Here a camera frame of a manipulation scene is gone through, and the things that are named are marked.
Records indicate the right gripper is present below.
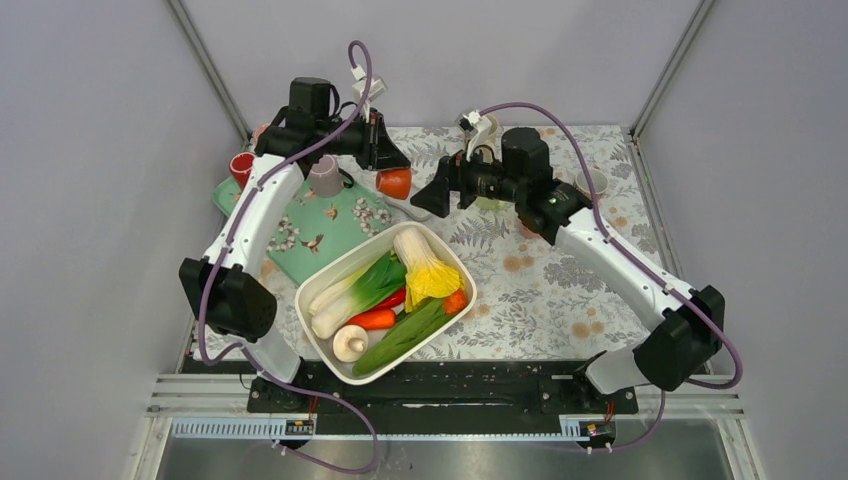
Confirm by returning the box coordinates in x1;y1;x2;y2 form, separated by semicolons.
410;138;525;218

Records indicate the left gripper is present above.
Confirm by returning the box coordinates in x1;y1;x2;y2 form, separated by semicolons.
317;107;411;171

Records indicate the small orange mug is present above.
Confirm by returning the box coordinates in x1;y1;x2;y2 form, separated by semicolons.
375;168;412;200

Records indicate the light green mug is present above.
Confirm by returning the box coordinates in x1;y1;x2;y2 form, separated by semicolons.
475;198;512;212

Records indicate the purple mug black handle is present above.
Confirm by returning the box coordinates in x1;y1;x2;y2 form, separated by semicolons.
307;155;355;198

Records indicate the cream floral mug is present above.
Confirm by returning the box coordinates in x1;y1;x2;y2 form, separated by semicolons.
467;114;499;163

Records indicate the terracotta pink mug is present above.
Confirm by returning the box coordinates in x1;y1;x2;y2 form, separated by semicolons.
573;168;609;198

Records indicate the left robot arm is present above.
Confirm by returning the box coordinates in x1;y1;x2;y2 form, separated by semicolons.
179;77;410;411

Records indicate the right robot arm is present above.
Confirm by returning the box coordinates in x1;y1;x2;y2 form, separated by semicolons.
411;127;725;412

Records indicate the red mug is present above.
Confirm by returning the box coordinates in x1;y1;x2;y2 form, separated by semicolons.
229;152;256;190

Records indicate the grey sponge pad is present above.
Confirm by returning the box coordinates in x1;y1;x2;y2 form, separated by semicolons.
383;196;433;222

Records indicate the napa cabbage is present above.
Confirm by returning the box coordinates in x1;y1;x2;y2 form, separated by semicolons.
393;227;464;312

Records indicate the red chili pepper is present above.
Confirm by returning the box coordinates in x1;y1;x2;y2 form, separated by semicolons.
373;287;406;310

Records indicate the green floral tray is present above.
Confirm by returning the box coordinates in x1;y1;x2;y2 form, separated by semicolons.
213;179;393;286

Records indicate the green cucumber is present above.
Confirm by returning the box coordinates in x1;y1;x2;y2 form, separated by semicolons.
352;299;456;376

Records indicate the pink tall cup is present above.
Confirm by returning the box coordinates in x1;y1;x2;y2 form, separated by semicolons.
251;123;270;149

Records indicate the orange carrot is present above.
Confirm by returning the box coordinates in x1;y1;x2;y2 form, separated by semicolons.
347;309;397;331

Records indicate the white rectangular basin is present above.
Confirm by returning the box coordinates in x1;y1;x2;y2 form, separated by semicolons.
296;222;477;385

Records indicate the floral tablecloth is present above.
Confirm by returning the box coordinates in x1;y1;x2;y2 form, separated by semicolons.
258;125;665;361

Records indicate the bok choy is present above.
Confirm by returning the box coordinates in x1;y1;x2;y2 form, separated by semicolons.
308;250;406;339

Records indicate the white mushroom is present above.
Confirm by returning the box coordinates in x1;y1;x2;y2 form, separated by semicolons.
332;325;369;363

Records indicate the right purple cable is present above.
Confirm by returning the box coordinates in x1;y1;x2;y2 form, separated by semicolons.
476;101;745;455

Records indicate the purple cable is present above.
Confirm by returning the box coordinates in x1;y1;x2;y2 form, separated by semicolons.
197;39;382;476
476;101;745;455

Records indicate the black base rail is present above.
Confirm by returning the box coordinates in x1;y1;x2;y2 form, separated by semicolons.
246;357;641;417

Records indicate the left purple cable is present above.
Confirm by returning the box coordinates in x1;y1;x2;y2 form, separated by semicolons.
197;39;382;476

